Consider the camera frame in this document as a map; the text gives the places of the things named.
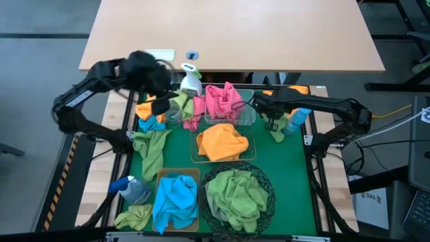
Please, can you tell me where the black keyboard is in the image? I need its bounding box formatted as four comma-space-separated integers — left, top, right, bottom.
402, 188, 430, 238

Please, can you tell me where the green table mat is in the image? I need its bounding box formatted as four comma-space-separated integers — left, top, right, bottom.
122, 85, 318, 236

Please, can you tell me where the light wooden desk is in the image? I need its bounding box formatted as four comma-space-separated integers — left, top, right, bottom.
78, 0, 386, 73

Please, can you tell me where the pale greyish microfiber towel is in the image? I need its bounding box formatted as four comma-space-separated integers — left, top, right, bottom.
204, 188, 220, 221

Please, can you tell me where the light blue bottle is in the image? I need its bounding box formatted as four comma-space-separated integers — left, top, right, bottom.
282, 107, 312, 136

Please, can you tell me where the blue microfiber towel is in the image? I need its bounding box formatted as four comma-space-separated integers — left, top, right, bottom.
153, 173, 200, 235
138, 115, 167, 133

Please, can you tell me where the black base with hazard stripes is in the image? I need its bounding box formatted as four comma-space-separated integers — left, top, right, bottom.
33, 133, 101, 233

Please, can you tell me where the tan plastic bin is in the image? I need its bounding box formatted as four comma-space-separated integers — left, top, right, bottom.
153, 167, 202, 233

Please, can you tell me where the black table frame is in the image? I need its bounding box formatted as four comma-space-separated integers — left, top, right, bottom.
100, 80, 337, 242

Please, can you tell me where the green microfiber towel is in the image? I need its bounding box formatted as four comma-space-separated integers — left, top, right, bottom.
214, 198, 269, 234
132, 129, 173, 183
205, 169, 269, 209
267, 112, 290, 144
169, 89, 196, 122

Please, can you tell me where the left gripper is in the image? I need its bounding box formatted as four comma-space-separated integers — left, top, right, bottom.
129, 50, 179, 116

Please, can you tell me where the white rectangular desk plate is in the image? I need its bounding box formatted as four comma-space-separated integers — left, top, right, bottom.
144, 48, 176, 63

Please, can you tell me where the white cable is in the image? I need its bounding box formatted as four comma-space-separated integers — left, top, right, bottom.
355, 106, 430, 139

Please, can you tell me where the clear plastic bin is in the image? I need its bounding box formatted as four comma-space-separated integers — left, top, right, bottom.
203, 88, 257, 126

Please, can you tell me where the silver aluminium rail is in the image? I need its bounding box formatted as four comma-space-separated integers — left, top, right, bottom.
105, 231, 332, 242

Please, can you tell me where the clear spray bottle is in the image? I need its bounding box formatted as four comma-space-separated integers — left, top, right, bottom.
164, 100, 184, 127

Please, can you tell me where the white printed box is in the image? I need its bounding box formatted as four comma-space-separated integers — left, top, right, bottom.
355, 186, 390, 231

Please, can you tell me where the yellow cable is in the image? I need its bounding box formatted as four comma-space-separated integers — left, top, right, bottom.
371, 104, 413, 119

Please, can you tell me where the yellow-green microfiber towel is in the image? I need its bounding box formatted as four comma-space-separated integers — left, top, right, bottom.
113, 203, 154, 232

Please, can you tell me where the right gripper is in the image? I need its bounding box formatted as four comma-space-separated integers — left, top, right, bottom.
252, 87, 298, 132

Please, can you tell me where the dark furniture foot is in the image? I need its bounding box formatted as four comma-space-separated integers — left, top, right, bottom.
0, 142, 26, 158

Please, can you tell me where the black woven wire basket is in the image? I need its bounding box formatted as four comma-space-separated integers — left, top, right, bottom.
199, 160, 277, 241

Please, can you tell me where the white spray bottle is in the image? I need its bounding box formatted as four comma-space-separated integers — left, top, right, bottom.
179, 63, 204, 98

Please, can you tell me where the black desk frame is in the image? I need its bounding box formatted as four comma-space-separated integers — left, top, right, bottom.
365, 0, 430, 92

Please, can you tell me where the grey bottle with blue cap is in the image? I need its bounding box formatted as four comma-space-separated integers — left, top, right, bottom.
107, 175, 153, 206

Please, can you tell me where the dark grey computer case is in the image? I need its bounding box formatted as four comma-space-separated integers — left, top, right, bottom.
407, 95, 430, 193

